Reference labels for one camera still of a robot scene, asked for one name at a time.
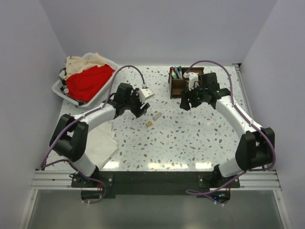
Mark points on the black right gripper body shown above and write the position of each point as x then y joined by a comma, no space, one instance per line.
197,96

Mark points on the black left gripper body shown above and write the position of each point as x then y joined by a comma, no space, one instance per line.
134,103

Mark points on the beige eraser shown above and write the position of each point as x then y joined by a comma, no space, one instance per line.
156,116

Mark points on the small tan sharpener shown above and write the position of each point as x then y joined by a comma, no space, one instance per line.
148,123

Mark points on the brown wooden desk organizer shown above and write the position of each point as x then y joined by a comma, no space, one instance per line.
176,85

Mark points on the green capped white marker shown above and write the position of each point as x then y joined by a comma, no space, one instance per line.
180,72

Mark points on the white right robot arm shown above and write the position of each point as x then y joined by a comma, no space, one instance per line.
256,144

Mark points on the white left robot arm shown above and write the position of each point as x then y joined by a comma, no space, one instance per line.
69,139

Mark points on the red cloth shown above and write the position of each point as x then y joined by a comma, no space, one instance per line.
85,85

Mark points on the white folded cloth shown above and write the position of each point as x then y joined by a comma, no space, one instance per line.
101,144

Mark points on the beige cloth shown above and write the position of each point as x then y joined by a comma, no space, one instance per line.
77,64

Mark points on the white plastic basket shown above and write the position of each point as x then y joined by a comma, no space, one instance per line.
58,87

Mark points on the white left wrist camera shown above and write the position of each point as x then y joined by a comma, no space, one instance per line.
145,94

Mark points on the aluminium right side rail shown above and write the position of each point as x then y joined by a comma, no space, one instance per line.
243,89

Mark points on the aluminium rail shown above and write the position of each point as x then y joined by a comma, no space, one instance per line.
60,180
243,89

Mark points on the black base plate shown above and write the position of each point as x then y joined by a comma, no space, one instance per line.
108,184

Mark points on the aluminium front rail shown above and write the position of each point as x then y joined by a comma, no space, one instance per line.
60,180

